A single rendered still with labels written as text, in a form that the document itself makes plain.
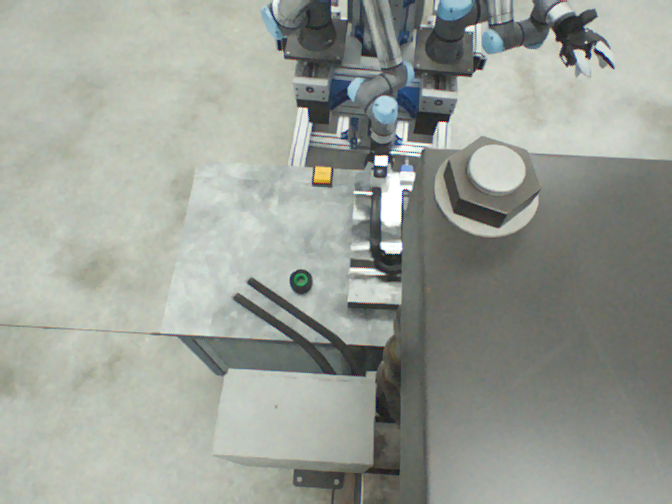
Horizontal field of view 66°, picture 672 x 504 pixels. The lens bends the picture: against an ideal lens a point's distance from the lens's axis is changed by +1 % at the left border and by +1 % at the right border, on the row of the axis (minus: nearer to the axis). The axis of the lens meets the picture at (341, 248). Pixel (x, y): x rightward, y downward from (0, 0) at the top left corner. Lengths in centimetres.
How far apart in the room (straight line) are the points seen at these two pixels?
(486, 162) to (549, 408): 24
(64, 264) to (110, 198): 43
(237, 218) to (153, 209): 114
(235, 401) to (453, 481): 63
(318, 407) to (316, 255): 92
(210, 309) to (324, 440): 92
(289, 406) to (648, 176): 71
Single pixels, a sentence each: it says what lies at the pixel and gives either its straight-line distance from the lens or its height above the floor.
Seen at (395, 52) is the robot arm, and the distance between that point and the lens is 173.
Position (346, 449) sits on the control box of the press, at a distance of 103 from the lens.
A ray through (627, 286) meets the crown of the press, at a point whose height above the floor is 201.
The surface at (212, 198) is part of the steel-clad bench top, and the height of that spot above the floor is 80.
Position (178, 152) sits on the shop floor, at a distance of 322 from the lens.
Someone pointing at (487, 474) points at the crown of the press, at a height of 200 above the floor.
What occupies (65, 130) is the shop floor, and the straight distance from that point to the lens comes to 356.
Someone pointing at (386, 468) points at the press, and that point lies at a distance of 172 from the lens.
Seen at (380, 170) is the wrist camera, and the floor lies 105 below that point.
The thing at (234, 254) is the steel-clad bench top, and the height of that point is 80.
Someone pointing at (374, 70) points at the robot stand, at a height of 94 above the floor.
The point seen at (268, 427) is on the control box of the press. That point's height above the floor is 147.
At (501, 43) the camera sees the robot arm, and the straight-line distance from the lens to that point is 177.
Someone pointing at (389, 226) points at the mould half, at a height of 89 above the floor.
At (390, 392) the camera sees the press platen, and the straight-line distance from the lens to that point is 149.
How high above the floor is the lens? 249
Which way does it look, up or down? 65 degrees down
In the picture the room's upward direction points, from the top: 1 degrees clockwise
